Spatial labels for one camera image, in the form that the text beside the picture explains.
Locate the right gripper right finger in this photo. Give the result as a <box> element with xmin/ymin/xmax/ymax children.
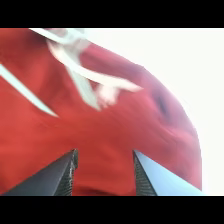
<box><xmin>132</xmin><ymin>149</ymin><xmax>205</xmax><ymax>197</ymax></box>

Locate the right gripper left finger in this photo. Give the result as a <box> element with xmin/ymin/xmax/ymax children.
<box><xmin>2</xmin><ymin>148</ymin><xmax>80</xmax><ymax>197</ymax></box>

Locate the red garment with white print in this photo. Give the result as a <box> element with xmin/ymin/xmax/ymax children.
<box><xmin>0</xmin><ymin>28</ymin><xmax>203</xmax><ymax>197</ymax></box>

